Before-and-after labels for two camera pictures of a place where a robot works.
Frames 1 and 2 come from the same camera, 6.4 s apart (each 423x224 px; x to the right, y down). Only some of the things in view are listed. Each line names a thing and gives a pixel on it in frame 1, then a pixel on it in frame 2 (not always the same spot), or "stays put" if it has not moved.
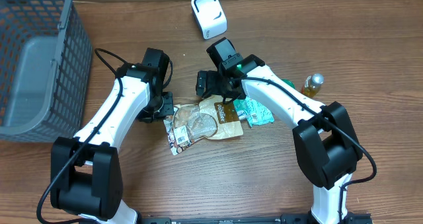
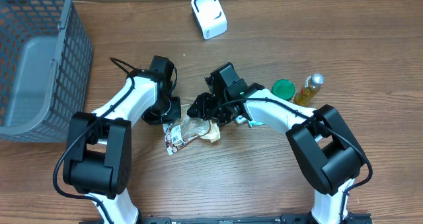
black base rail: (346, 218) stays put
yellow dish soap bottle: (312, 84) stays put
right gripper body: (219, 86) -> (210, 108)
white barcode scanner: (209, 14) stays put
